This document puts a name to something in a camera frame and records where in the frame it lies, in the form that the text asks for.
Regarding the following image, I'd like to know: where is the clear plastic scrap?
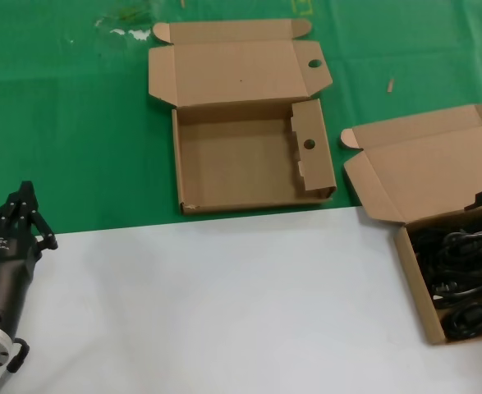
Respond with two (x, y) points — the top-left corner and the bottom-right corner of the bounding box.
(94, 6), (154, 42)

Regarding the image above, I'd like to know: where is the brown cardboard mailer box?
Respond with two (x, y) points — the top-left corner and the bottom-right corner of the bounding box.
(339, 103), (482, 346)
(148, 18), (338, 215)

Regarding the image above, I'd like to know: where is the green table cloth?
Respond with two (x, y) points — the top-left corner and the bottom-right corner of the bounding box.
(0, 0), (482, 237)

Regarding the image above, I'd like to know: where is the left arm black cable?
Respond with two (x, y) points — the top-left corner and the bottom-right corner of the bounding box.
(0, 337), (31, 394)

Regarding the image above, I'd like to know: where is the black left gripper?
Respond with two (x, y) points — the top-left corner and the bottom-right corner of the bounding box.
(0, 180), (60, 332)

